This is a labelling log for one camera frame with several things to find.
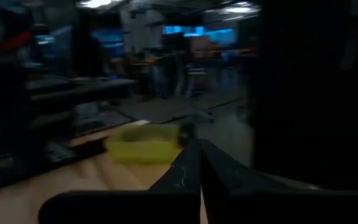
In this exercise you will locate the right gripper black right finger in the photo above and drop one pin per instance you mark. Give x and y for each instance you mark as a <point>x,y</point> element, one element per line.
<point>259,205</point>

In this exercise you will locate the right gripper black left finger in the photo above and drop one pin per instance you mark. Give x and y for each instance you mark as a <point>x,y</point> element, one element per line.
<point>166,205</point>

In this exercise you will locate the yellow translucent plastic bin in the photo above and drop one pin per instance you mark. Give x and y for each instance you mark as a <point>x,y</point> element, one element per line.
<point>141,151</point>

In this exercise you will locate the office chair with star base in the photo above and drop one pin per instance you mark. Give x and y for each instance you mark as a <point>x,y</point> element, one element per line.
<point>197,93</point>

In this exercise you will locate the black folding partition screen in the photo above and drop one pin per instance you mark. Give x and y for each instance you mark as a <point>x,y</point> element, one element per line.
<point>306,93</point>

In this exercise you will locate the dark grey side desk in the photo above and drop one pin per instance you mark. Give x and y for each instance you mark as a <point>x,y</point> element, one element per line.
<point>79,85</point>

